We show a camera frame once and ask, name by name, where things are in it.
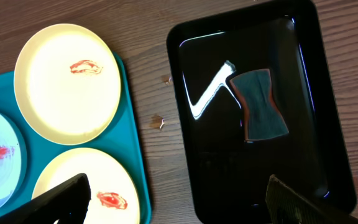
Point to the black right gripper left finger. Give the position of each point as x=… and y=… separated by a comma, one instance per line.
x=66, y=203

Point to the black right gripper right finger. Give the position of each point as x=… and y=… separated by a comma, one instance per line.
x=286, y=205

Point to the yellow plate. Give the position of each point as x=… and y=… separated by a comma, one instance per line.
x=114, y=198
x=67, y=84

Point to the teal plastic tray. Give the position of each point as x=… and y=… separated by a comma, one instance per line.
x=119, y=140

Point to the black tray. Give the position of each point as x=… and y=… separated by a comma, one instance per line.
x=229, y=175

